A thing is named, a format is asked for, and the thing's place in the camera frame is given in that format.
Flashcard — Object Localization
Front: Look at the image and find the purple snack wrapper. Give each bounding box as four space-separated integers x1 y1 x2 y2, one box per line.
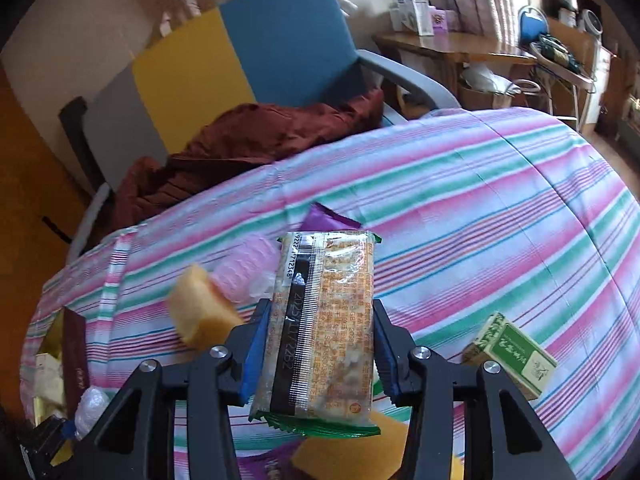
238 441 310 480

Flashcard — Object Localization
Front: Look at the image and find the yellow sponge block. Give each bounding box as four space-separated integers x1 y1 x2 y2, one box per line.
165 264 244 350

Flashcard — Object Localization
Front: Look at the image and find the orange cracker packet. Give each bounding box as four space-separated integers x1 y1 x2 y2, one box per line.
250 231 378 426

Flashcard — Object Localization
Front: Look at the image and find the green tea box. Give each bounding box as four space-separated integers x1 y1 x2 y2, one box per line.
462 312 558 401

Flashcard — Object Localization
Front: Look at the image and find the dark red storage box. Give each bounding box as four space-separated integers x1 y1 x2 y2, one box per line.
32 307 90 425

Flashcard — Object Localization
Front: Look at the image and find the flat yellow sponge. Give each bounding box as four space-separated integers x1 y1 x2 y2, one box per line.
291 412 409 480

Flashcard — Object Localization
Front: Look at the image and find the green bordered snack packet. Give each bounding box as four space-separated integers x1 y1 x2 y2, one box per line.
250 411 381 439

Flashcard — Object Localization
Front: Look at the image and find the pink plastic bottle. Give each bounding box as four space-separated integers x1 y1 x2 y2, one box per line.
210 234 280 304

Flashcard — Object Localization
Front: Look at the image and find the striped bed cover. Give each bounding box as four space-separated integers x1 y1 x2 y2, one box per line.
20 108 639 479

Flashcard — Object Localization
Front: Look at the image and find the purple snack pouch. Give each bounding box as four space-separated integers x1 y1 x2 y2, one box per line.
299 202 361 232

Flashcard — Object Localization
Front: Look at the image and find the dark red garment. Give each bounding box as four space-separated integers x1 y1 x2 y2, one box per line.
110 89 384 231

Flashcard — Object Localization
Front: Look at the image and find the wooden desk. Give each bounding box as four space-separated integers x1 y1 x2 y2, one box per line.
372 32 536 96

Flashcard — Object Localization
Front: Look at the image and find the pink box on desk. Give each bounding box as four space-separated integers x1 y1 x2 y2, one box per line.
430 6 461 34

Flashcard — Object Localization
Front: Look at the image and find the blue yellow grey chair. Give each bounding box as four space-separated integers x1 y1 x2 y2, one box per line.
58 0 459 261

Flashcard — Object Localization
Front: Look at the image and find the white carton on desk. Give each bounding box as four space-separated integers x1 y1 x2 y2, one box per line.
390 0 434 37

